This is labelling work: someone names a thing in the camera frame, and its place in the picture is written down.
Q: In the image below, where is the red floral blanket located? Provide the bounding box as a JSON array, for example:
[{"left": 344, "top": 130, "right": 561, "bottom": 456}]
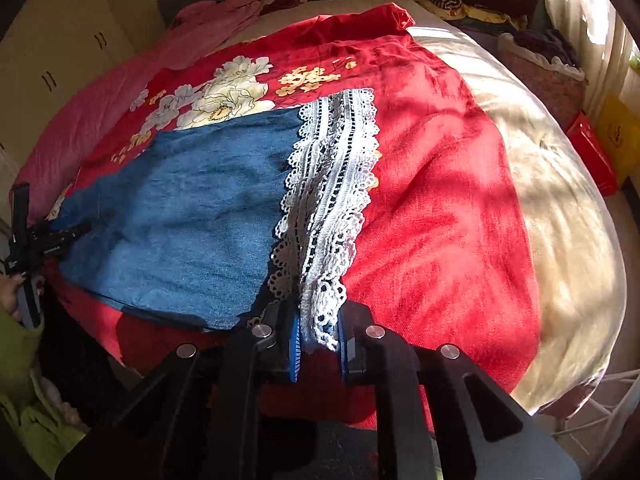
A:
[{"left": 12, "top": 4, "right": 545, "bottom": 432}]

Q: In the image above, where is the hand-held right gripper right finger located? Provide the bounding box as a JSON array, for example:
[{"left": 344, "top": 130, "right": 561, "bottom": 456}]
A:
[{"left": 337, "top": 301, "right": 583, "bottom": 480}]

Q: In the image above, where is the cream wardrobe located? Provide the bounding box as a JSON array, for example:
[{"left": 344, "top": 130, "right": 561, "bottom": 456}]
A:
[{"left": 0, "top": 0, "right": 168, "bottom": 163}]

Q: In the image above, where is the pink blanket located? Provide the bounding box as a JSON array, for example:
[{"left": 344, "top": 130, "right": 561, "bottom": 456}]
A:
[{"left": 12, "top": 0, "right": 273, "bottom": 213}]

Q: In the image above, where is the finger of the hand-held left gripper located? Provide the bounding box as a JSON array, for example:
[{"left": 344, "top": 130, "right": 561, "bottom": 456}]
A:
[{"left": 30, "top": 223, "right": 94, "bottom": 262}]

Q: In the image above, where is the pale curtain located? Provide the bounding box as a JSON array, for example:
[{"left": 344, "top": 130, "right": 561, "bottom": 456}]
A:
[{"left": 524, "top": 0, "right": 640, "bottom": 122}]

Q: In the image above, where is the white wire rack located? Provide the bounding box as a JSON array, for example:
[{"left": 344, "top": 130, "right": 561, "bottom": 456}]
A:
[{"left": 544, "top": 367, "right": 640, "bottom": 462}]

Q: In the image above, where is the person's left hand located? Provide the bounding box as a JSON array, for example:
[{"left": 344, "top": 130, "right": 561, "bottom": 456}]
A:
[{"left": 0, "top": 270, "right": 30, "bottom": 322}]

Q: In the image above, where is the red box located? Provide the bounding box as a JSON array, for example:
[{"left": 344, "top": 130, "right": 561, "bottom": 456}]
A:
[{"left": 565, "top": 110, "right": 622, "bottom": 197}]

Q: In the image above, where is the yellow bag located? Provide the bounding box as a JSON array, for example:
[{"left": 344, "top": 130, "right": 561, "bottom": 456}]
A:
[{"left": 594, "top": 91, "right": 640, "bottom": 187}]

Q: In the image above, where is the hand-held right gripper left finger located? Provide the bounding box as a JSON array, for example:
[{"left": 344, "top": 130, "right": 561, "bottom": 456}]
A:
[{"left": 55, "top": 301, "right": 303, "bottom": 480}]

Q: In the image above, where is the dark purple garment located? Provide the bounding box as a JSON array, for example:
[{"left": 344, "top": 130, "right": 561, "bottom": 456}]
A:
[{"left": 510, "top": 27, "right": 583, "bottom": 68}]

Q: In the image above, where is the blue denim pants lace trim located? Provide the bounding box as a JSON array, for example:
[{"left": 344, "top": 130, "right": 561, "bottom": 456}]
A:
[{"left": 49, "top": 87, "right": 384, "bottom": 353}]

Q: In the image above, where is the dark red pillow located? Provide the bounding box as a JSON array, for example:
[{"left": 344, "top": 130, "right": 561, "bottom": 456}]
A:
[{"left": 259, "top": 0, "right": 307, "bottom": 17}]

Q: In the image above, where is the person's left forearm green sleeve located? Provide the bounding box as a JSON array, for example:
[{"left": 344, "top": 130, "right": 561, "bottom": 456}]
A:
[{"left": 0, "top": 307, "right": 88, "bottom": 477}]

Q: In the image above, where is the brown lace-edged storage box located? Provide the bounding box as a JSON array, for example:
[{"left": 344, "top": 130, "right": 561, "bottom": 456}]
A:
[{"left": 496, "top": 32, "right": 587, "bottom": 132}]

